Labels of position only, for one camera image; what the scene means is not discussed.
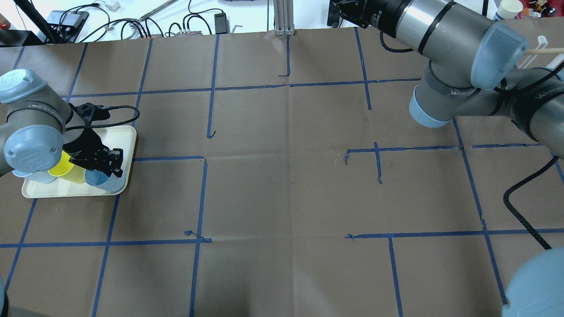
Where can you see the yellow plastic cup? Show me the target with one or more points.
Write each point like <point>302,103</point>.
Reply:
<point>67,170</point>

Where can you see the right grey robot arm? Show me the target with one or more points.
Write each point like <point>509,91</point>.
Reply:
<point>472,72</point>

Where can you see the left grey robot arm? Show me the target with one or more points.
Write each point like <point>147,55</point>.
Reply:
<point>40,126</point>

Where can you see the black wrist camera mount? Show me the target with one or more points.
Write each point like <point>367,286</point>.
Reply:
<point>90,113</point>

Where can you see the light blue plastic cup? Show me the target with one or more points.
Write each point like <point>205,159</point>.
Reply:
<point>39,176</point>

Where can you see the white wire dish rack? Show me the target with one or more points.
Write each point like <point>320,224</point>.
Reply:
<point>541,56</point>

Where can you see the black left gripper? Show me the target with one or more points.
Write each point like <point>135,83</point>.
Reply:
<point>83,146</point>

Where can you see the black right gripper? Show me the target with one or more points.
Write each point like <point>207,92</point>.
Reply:
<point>378,16</point>

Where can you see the cream plastic tray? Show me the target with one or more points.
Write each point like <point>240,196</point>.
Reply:
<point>123,137</point>

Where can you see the black power adapter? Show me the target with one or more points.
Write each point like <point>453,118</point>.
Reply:
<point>221,25</point>

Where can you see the aluminium frame post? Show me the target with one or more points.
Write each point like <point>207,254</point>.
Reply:
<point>284,18</point>

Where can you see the white paper cup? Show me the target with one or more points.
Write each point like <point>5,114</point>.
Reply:
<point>508,10</point>

